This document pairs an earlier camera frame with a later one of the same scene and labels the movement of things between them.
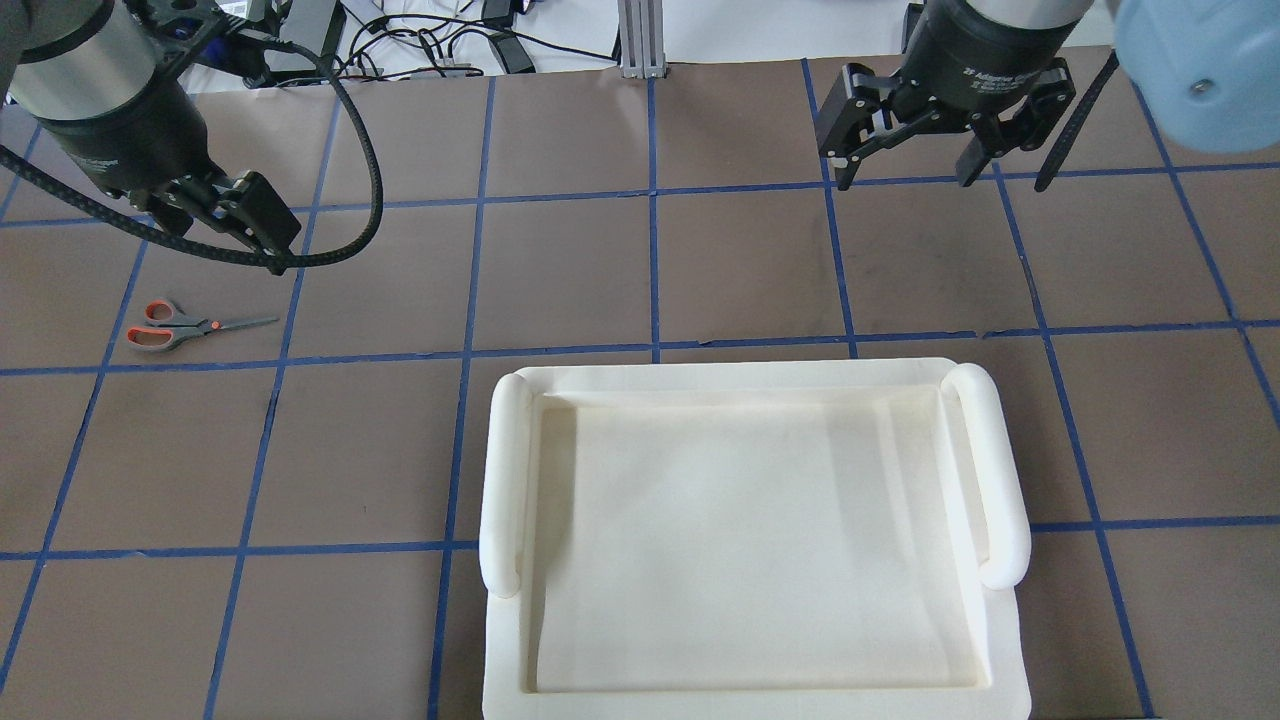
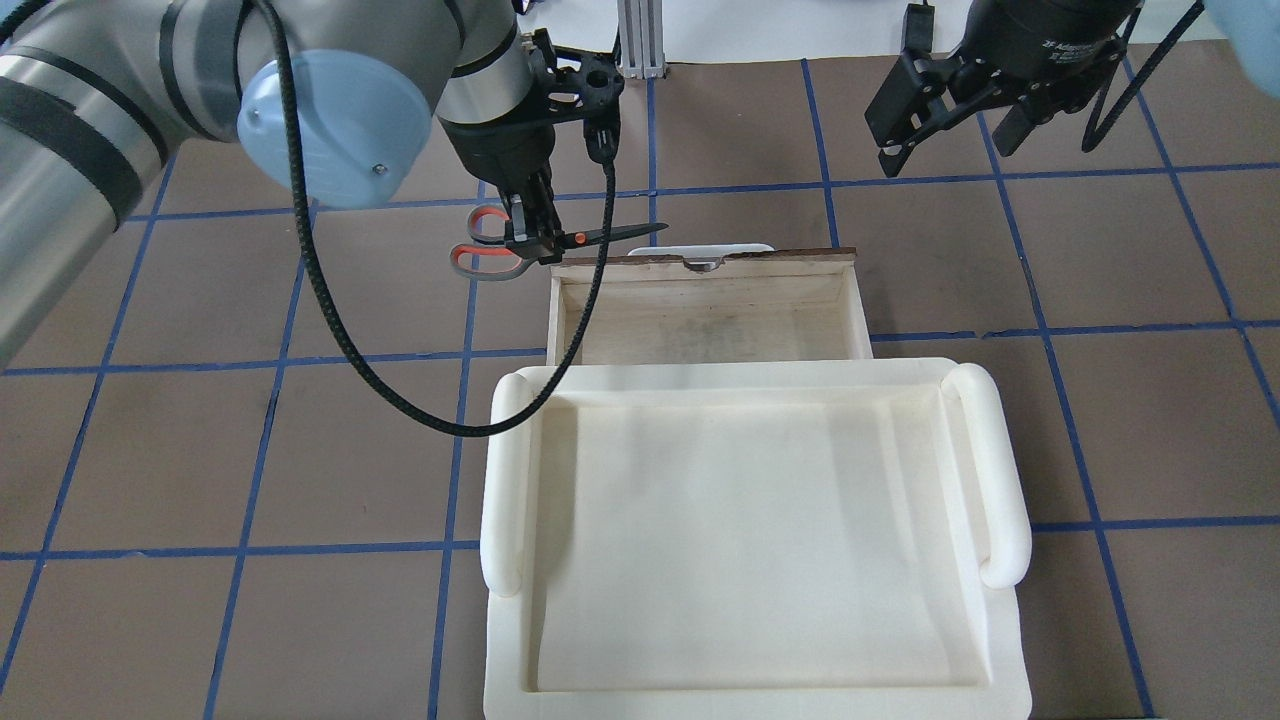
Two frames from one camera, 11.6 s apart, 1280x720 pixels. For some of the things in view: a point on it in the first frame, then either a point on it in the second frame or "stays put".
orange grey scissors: (167, 326) to (498, 245)
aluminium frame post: (640, 32) stays put
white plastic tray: (752, 540) stays put
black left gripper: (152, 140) to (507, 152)
